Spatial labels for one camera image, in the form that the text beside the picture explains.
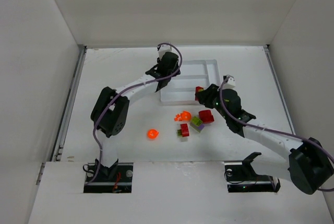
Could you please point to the orange flower lego piece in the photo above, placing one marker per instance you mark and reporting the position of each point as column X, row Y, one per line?
column 184, row 116

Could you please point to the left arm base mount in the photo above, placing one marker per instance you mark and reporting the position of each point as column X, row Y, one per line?
column 116, row 180

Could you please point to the orange round lego piece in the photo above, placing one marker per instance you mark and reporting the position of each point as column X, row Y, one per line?
column 152, row 134

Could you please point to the large red lego block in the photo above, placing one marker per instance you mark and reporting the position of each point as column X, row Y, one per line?
column 206, row 116

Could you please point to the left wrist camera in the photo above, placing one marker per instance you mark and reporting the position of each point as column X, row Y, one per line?
column 163, row 48

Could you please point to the white divided sorting tray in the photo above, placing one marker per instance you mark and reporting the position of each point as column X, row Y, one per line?
column 194, row 73

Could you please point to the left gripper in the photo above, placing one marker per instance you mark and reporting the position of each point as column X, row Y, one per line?
column 162, row 83

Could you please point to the green and purple lego stack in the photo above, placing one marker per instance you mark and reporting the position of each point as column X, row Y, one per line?
column 197, row 124

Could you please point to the red and green lego stack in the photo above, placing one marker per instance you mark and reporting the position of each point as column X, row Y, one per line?
column 183, row 131

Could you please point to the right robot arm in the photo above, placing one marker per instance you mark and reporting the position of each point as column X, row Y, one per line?
column 307, row 165

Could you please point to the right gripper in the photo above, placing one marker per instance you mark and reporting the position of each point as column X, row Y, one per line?
column 204, row 95

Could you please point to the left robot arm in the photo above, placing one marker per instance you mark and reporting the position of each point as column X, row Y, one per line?
column 110, row 111

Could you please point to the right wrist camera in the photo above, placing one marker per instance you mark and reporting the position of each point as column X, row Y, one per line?
column 229, row 82

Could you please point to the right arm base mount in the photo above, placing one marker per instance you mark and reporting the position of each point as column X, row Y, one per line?
column 241, row 178

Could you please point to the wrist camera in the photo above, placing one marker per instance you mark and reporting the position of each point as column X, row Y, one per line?
column 229, row 82
column 163, row 48

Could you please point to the small red lego brick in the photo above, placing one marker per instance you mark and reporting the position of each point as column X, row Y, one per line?
column 198, row 89

